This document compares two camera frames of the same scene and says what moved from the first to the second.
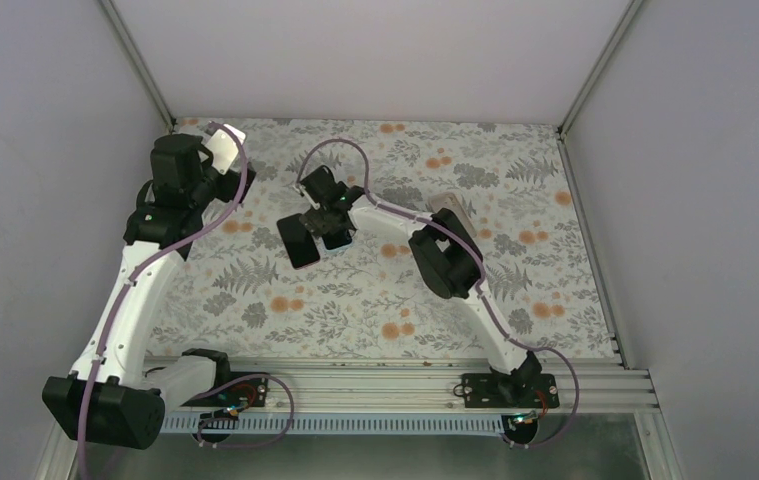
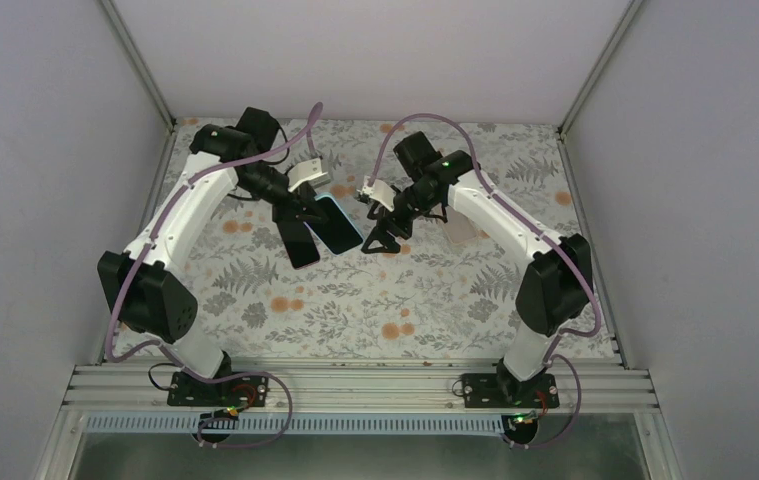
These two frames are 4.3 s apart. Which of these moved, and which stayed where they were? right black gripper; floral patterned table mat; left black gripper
Moved: left black gripper; right black gripper
Stayed: floral patterned table mat
